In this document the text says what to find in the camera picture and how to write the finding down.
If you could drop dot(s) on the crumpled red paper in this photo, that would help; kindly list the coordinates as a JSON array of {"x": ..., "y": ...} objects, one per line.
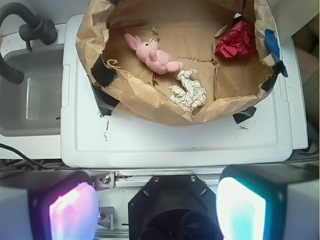
[{"x": 239, "y": 42}]

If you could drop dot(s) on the pink plush bunny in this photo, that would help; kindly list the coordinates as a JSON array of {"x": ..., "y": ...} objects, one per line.
[{"x": 152, "y": 56}]

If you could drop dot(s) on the black tape piece left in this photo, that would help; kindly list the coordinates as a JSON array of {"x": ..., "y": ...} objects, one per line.
[{"x": 102, "y": 74}]

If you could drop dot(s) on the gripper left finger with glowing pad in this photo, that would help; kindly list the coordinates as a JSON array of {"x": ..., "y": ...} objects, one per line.
[{"x": 47, "y": 205}]

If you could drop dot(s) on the black tape piece right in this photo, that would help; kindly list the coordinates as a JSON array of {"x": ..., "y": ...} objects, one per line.
[{"x": 244, "y": 115}]

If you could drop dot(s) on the brown paper bag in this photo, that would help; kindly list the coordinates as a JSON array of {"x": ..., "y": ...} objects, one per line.
[{"x": 189, "y": 30}]

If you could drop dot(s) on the blue tape piece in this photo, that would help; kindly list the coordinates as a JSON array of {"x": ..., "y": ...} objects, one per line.
[{"x": 271, "y": 43}]

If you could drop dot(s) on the black faucet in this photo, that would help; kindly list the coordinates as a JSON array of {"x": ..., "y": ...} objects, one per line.
[{"x": 35, "y": 28}]

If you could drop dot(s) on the black tape piece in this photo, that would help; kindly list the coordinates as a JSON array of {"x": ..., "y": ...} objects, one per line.
[
  {"x": 244, "y": 115},
  {"x": 102, "y": 74}
]

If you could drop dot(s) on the grey sink basin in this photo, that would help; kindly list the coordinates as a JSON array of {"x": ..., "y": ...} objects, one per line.
[{"x": 33, "y": 107}]

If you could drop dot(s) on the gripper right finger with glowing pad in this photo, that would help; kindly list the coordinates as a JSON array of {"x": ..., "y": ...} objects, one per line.
[{"x": 271, "y": 201}]

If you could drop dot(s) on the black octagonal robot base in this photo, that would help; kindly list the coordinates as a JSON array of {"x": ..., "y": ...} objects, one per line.
[{"x": 174, "y": 207}]

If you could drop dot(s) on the white plastic bin lid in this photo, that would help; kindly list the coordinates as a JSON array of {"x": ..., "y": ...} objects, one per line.
[{"x": 90, "y": 140}]

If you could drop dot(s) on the crumpled white paper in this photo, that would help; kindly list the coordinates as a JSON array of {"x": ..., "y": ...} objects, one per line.
[{"x": 192, "y": 95}]

